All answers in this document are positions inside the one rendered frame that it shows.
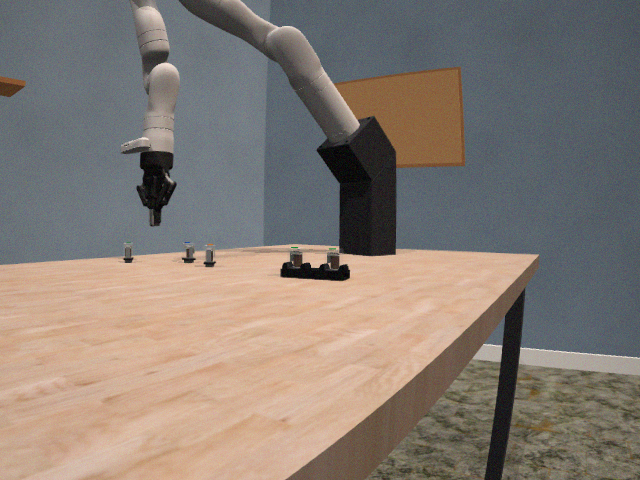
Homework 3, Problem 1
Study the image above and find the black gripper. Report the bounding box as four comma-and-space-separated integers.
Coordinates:
136, 151, 177, 226

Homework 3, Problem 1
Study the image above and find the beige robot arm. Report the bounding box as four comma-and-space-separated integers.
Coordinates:
121, 0, 360, 154

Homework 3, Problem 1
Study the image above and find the black rack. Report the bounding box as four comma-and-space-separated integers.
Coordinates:
280, 262, 350, 281

